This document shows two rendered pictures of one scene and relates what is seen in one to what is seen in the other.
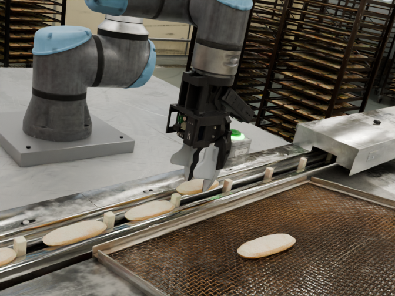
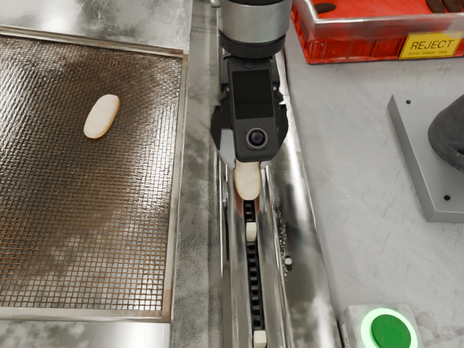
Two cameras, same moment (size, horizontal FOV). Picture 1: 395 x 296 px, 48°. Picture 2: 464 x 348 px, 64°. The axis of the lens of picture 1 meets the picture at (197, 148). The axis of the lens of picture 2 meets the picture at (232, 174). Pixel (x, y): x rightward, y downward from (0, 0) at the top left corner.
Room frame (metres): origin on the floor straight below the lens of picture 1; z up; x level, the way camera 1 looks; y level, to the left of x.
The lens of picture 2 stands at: (0.96, -0.27, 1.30)
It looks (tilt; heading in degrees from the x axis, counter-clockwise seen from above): 51 degrees down; 137
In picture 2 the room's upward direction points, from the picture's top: straight up
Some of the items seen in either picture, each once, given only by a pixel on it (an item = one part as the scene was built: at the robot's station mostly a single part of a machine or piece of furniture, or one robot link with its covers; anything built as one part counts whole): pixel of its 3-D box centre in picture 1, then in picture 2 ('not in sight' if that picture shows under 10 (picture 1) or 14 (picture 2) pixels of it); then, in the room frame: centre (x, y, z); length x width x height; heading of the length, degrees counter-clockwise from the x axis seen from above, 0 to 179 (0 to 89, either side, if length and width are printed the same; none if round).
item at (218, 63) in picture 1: (217, 60); (250, 10); (0.71, 0.00, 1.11); 0.08 x 0.08 x 0.05
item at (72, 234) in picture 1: (76, 231); not in sight; (0.54, 0.15, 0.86); 0.10 x 0.04 x 0.01; 139
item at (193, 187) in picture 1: (198, 184); (247, 170); (0.73, -0.02, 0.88); 0.10 x 0.04 x 0.01; 138
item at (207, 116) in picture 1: (203, 107); (249, 72); (0.71, 0.00, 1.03); 0.09 x 0.08 x 0.12; 139
